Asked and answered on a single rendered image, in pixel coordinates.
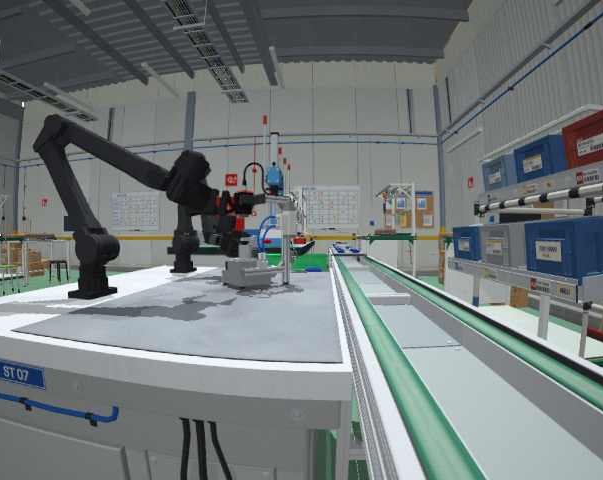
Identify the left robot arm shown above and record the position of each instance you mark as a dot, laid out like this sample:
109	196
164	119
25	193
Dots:
181	242

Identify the grey flat mat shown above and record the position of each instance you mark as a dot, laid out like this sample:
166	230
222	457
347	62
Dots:
294	322

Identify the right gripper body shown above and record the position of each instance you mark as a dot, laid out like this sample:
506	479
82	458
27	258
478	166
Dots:
207	207

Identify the green plastic bin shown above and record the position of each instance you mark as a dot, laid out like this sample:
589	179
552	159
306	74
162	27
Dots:
310	260
274	259

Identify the blue-handled screwdriver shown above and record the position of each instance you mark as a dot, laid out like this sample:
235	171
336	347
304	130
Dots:
311	269

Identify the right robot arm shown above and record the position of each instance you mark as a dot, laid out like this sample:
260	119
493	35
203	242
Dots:
98	246

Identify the grey cylinder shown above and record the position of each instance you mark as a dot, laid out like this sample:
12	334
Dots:
245	251

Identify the red push broom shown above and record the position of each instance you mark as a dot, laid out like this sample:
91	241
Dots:
596	334

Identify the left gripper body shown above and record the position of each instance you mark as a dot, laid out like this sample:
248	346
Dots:
235	234

